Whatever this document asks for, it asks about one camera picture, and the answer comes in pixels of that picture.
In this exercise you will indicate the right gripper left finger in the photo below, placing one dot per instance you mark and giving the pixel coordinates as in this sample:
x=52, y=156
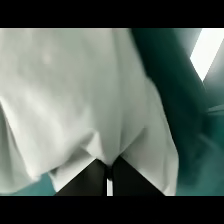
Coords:
x=89, y=181

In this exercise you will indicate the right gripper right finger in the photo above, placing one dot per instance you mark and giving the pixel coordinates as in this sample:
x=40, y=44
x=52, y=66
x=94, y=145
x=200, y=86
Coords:
x=131, y=181

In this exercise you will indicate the white T-shirt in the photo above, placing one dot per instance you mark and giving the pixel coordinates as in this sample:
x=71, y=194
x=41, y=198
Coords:
x=76, y=100

